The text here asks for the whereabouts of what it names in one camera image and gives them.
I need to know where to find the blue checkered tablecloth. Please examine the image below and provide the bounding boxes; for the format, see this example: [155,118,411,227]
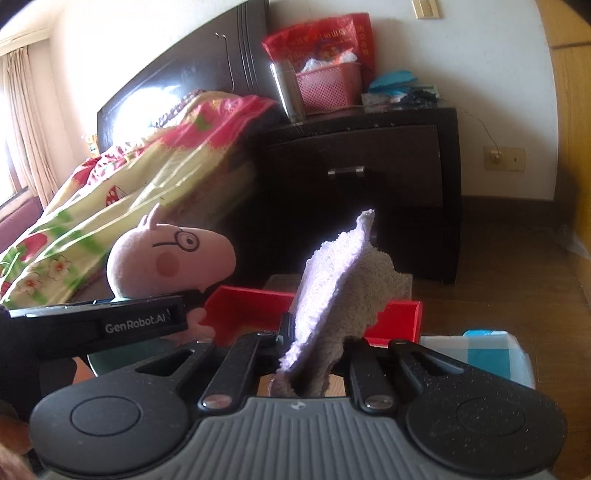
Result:
[419,329,537,389]

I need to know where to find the thin wall cable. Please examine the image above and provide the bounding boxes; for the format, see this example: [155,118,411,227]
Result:
[455,108,502,160]

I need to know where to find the maroon sofa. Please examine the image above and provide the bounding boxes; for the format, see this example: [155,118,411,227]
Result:
[0,196,45,253]

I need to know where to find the blue paper sheet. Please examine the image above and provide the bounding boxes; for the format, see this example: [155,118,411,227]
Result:
[368,69,419,91]

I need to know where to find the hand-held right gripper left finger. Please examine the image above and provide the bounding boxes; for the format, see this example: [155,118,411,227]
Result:
[134,313,297,412]

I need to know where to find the floral yellow blanket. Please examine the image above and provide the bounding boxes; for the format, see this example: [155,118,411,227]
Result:
[0,89,279,310]

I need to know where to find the beige curtain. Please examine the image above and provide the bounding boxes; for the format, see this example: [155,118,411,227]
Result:
[0,46,59,209]

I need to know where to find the yellow wooden wardrobe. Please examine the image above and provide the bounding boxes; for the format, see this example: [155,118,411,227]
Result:
[537,0,591,260]

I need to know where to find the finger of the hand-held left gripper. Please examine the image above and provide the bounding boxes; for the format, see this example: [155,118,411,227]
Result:
[182,288,206,320]

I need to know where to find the red plastic bag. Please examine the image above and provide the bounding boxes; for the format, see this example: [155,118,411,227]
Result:
[262,13,376,110]

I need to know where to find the beige light switch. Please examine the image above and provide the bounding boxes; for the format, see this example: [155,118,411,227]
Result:
[412,0,442,20]

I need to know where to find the beige wall socket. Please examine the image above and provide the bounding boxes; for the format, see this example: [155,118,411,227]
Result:
[483,146,527,173]

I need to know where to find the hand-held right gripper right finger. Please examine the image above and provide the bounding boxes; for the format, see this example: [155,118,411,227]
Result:
[344,339,465,412]

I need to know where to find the red plastic box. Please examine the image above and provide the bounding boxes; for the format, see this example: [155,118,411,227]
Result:
[203,285,423,349]

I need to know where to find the pile of dark cloths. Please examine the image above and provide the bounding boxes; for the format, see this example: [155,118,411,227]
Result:
[362,85,442,108]

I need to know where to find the steel thermos bottle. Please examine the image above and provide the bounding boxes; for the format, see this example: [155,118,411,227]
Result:
[270,60,307,123]

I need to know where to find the white fluffy towel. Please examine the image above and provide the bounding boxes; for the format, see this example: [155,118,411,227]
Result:
[272,209,409,398]

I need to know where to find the dark wooden nightstand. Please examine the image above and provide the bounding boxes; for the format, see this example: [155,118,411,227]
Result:
[245,107,463,286]

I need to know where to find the pink pig plush toy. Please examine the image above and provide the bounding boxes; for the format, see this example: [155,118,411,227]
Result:
[88,203,238,377]

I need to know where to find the pink plastic basket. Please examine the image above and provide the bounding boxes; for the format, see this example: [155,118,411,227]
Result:
[295,62,363,116]

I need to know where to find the dark wooden headboard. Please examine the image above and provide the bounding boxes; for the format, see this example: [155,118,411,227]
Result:
[96,0,280,137]

